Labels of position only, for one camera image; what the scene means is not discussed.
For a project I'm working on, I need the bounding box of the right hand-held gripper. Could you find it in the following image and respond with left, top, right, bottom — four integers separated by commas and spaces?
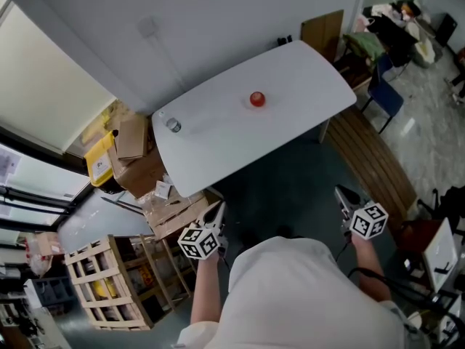
333, 184, 389, 241

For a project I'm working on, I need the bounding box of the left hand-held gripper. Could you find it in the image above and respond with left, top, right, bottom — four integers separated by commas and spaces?
177, 199, 230, 261

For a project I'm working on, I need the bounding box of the red apple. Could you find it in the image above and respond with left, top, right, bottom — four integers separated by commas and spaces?
248, 90, 267, 108

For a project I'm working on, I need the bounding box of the person's right forearm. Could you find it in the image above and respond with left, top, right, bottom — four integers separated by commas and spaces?
349, 235, 394, 304

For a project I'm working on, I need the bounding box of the person's left forearm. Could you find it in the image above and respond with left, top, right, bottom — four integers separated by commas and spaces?
190, 249, 223, 326

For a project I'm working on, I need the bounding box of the taped flat cardboard box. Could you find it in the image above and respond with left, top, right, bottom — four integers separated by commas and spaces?
142, 188, 210, 240

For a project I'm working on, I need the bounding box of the wooden slat bench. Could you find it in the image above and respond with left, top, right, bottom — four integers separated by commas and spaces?
325, 105, 418, 228

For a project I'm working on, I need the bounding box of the small white paper box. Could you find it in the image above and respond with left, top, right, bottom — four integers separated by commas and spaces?
155, 180, 173, 199

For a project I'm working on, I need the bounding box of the white open laptop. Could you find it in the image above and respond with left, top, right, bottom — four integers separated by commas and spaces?
421, 217, 459, 293

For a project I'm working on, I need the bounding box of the large brown cardboard box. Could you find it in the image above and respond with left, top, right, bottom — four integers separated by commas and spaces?
108, 145, 171, 199

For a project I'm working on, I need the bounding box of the person's white shirt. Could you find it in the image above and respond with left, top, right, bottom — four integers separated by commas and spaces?
175, 235, 413, 349

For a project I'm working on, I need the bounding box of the white table leg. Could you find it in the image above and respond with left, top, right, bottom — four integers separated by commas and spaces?
315, 117, 331, 145

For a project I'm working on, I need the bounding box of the wooden slat crate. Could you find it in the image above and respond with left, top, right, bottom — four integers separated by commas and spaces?
63, 233, 193, 332

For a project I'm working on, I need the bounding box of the small flat cardboard box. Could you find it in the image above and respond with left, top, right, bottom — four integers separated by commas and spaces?
115, 114, 150, 161

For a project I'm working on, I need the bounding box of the blue chair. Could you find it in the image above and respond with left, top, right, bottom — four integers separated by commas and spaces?
360, 54, 405, 135

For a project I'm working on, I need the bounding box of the yellow plastic bin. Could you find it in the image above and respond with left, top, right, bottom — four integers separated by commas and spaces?
84, 130, 118, 188

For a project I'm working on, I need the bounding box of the green bag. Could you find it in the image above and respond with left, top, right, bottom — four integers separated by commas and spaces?
342, 31, 386, 62

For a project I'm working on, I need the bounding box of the white sack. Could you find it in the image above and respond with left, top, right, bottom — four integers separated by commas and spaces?
411, 34, 444, 65

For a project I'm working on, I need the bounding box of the black bag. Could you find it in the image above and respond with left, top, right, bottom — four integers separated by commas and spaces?
366, 14, 419, 68

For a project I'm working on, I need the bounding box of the brown cardboard sheet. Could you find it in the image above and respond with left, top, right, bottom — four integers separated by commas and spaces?
300, 9, 345, 65

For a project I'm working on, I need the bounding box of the black box speaker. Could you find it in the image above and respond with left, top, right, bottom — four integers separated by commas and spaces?
434, 12, 458, 47

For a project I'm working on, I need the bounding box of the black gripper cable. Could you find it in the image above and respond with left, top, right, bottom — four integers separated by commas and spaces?
333, 241, 465, 337

